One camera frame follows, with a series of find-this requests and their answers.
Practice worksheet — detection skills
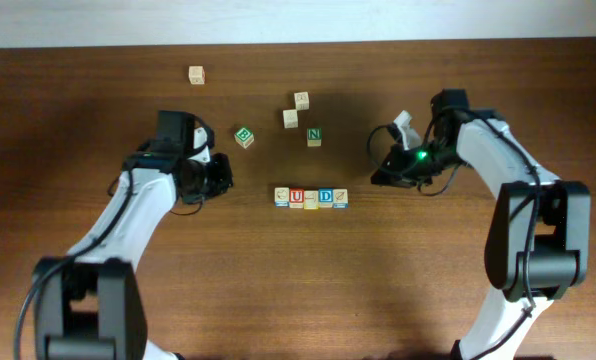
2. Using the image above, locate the blue D letter block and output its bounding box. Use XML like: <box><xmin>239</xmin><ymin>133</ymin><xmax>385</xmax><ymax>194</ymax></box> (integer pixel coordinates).
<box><xmin>318</xmin><ymin>188</ymin><xmax>334</xmax><ymax>208</ymax></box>

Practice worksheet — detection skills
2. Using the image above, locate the green N letter block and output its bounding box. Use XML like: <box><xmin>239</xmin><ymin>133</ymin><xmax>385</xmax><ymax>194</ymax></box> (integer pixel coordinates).
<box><xmin>307</xmin><ymin>128</ymin><xmax>322</xmax><ymax>147</ymax></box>

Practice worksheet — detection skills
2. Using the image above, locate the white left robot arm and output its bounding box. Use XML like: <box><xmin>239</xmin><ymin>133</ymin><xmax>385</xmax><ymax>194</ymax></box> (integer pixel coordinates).
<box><xmin>33</xmin><ymin>152</ymin><xmax>233</xmax><ymax>359</ymax></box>

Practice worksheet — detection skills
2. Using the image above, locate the wooden block pair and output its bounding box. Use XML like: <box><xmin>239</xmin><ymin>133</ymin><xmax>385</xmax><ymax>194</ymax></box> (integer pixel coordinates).
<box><xmin>282</xmin><ymin>109</ymin><xmax>299</xmax><ymax>129</ymax></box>
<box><xmin>294</xmin><ymin>92</ymin><xmax>310</xmax><ymax>111</ymax></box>

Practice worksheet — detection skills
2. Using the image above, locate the red U letter block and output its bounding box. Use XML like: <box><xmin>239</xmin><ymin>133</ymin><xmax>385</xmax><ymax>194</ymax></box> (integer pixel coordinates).
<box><xmin>289</xmin><ymin>188</ymin><xmax>304</xmax><ymax>208</ymax></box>

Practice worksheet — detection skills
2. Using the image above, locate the yellow edged wooden block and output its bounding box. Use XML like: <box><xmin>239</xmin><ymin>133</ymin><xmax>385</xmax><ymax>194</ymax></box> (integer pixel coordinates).
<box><xmin>303</xmin><ymin>190</ymin><xmax>319</xmax><ymax>210</ymax></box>

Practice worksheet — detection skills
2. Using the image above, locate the green B letter block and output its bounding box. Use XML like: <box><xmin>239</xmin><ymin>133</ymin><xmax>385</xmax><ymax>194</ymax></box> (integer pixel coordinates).
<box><xmin>234</xmin><ymin>127</ymin><xmax>255</xmax><ymax>149</ymax></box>

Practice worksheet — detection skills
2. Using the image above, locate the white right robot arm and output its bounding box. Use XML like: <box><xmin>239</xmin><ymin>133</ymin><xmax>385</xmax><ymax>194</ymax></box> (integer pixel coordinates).
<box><xmin>371</xmin><ymin>105</ymin><xmax>591</xmax><ymax>359</ymax></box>

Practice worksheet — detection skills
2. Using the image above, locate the plain wooden block far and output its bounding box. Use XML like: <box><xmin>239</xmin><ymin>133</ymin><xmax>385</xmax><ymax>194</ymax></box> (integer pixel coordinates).
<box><xmin>188</xmin><ymin>66</ymin><xmax>205</xmax><ymax>85</ymax></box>

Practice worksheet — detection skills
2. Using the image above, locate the wooden block lower pair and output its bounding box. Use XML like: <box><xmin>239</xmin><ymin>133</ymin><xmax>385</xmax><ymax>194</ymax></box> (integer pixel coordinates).
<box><xmin>282</xmin><ymin>109</ymin><xmax>299</xmax><ymax>129</ymax></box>

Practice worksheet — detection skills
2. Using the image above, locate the baseball picture wooden block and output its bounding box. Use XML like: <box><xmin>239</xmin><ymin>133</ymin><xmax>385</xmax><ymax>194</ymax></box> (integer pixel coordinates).
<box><xmin>274</xmin><ymin>187</ymin><xmax>290</xmax><ymax>207</ymax></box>

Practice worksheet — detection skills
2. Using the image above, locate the wooden block upper pair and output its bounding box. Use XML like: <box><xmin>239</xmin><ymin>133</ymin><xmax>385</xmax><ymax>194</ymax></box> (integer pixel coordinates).
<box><xmin>294</xmin><ymin>92</ymin><xmax>310</xmax><ymax>111</ymax></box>

